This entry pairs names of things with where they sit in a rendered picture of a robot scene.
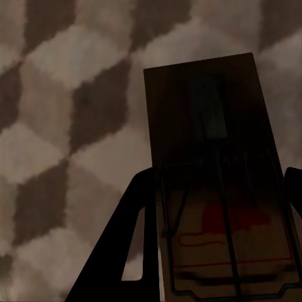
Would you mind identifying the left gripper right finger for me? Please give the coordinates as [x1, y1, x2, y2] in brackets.
[284, 167, 302, 217]

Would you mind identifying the mousetrap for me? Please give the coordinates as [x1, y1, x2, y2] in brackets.
[143, 52, 302, 302]

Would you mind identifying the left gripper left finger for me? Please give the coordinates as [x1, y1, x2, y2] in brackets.
[65, 167, 160, 302]

